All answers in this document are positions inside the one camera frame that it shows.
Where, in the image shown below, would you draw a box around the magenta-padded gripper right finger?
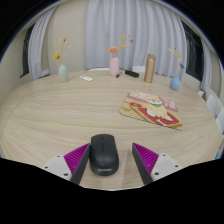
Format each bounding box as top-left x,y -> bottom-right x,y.
131,142 -> 184,186

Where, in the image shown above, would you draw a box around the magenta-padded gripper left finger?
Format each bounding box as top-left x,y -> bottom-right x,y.
42,142 -> 92,186

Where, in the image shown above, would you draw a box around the black computer mouse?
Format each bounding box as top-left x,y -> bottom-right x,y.
88,133 -> 120,177

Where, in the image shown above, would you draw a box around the cartoon dog print mouse pad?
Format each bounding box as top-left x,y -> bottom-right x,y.
119,89 -> 184,131

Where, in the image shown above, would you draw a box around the white and blue chairs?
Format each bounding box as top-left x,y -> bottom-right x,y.
198,87 -> 224,158

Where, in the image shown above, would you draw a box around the blue vase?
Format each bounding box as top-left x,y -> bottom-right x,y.
170,73 -> 182,92

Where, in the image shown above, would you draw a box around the white remote control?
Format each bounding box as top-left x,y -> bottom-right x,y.
78,74 -> 94,83

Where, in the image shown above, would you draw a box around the pale green vase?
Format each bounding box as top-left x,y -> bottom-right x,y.
58,63 -> 69,84

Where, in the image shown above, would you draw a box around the black rectangular case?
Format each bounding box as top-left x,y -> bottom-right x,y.
124,69 -> 140,79

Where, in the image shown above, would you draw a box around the copper drink bottle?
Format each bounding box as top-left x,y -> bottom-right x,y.
143,53 -> 157,84

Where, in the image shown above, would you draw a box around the white chair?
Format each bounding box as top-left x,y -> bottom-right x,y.
88,67 -> 111,72
131,65 -> 148,74

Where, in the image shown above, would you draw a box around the narrow white curtain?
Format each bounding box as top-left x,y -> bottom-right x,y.
199,39 -> 213,93
27,6 -> 58,81

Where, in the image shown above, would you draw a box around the beige dried flower sprigs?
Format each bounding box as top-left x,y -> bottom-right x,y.
168,47 -> 186,76

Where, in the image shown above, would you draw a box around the yellow dried flower bunch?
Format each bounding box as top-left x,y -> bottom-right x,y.
52,38 -> 72,66

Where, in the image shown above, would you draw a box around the pink vase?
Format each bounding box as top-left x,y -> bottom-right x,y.
109,56 -> 120,77

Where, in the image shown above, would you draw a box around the dark window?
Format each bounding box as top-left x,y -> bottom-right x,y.
181,21 -> 205,83
19,24 -> 36,78

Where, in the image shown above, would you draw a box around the orange dried flower bunch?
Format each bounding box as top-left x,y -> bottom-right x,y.
106,33 -> 134,59

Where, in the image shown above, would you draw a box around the wide white curtain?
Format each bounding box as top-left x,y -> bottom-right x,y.
83,0 -> 188,81

